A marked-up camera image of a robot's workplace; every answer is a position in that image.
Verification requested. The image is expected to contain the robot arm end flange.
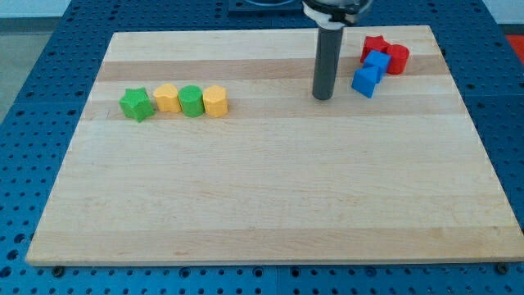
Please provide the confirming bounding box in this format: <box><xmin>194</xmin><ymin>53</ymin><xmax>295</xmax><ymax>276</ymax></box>
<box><xmin>302</xmin><ymin>0</ymin><xmax>373</xmax><ymax>30</ymax></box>

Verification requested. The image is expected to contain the red star block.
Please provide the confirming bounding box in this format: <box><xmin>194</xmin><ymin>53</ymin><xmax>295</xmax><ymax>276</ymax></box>
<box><xmin>360</xmin><ymin>35</ymin><xmax>390</xmax><ymax>63</ymax></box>

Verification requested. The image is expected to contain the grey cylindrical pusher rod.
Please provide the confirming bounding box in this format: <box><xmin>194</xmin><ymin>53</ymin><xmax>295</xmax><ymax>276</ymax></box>
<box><xmin>312</xmin><ymin>27</ymin><xmax>344</xmax><ymax>100</ymax></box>

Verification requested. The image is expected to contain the green cylinder block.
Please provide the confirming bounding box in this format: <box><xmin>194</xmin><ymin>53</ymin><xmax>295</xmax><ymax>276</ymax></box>
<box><xmin>178</xmin><ymin>85</ymin><xmax>205</xmax><ymax>117</ymax></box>

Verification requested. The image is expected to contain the yellow hexagon block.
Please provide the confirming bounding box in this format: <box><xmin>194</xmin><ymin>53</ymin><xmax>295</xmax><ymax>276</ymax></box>
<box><xmin>202</xmin><ymin>85</ymin><xmax>228</xmax><ymax>117</ymax></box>

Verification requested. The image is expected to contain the blue triangle block lower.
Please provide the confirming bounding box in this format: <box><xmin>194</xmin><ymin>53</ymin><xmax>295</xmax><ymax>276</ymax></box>
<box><xmin>351</xmin><ymin>66</ymin><xmax>380</xmax><ymax>98</ymax></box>

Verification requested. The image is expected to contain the green star block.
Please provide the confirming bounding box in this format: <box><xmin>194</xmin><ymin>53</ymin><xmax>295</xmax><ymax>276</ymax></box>
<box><xmin>119</xmin><ymin>88</ymin><xmax>156</xmax><ymax>123</ymax></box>

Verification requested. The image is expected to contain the red cylinder block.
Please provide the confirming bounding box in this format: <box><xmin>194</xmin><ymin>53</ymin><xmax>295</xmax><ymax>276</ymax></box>
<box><xmin>386</xmin><ymin>44</ymin><xmax>410</xmax><ymax>75</ymax></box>

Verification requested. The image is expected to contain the wooden board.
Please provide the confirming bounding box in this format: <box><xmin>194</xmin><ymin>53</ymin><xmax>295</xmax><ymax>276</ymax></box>
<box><xmin>26</xmin><ymin>25</ymin><xmax>523</xmax><ymax>266</ymax></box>

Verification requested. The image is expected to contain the yellow heart block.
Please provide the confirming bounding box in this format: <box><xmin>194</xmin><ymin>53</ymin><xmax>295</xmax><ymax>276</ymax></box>
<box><xmin>153</xmin><ymin>84</ymin><xmax>182</xmax><ymax>113</ymax></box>

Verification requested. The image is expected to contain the blue cube block upper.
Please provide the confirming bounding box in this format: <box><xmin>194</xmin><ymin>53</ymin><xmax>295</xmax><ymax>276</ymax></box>
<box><xmin>364</xmin><ymin>50</ymin><xmax>391</xmax><ymax>83</ymax></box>

